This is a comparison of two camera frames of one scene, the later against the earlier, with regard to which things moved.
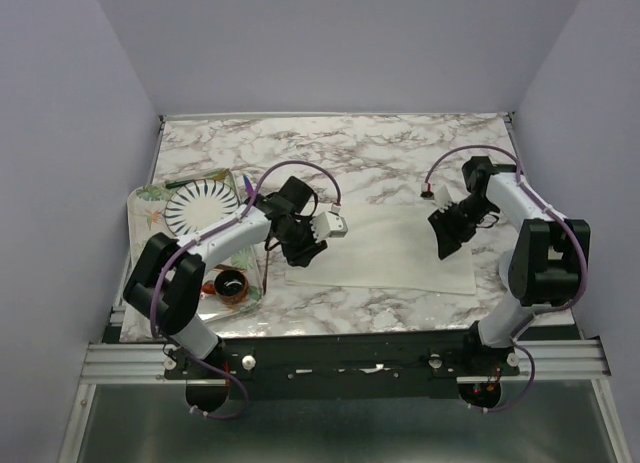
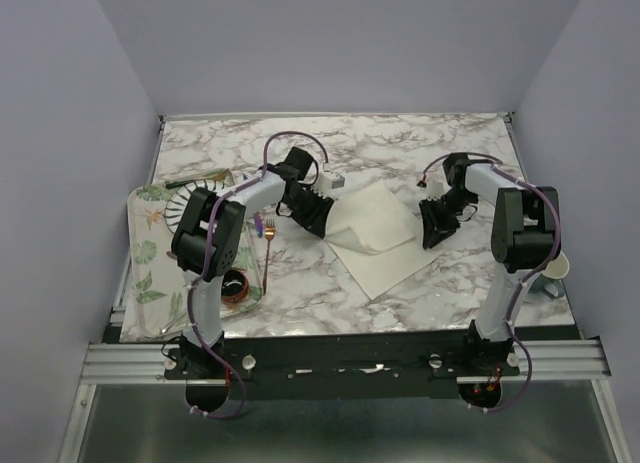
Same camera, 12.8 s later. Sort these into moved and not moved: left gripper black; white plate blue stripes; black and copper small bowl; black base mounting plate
Moved: left gripper black
Not moved: black and copper small bowl; white plate blue stripes; black base mounting plate
